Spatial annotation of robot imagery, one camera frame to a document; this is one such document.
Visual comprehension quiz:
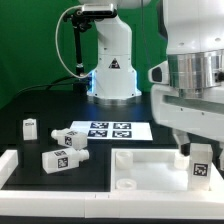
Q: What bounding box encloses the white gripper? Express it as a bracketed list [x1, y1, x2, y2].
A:
[151, 84, 224, 170]

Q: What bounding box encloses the white square table top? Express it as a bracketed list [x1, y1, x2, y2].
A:
[111, 149, 190, 191]

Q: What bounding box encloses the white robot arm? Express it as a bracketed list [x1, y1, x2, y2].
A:
[79, 0, 224, 170]

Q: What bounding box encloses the white tag sheet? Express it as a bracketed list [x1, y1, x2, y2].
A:
[70, 121, 153, 141]

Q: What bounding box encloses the white U-shaped fence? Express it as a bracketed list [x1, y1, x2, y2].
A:
[0, 149, 224, 220]

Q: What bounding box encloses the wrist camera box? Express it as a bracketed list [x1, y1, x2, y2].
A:
[148, 61, 169, 84]

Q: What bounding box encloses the black camera stand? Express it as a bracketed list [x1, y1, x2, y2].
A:
[63, 11, 92, 95]

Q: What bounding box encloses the black cable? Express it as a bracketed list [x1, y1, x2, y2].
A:
[9, 75, 79, 101]

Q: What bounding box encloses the white cable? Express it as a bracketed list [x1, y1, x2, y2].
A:
[54, 4, 96, 80]

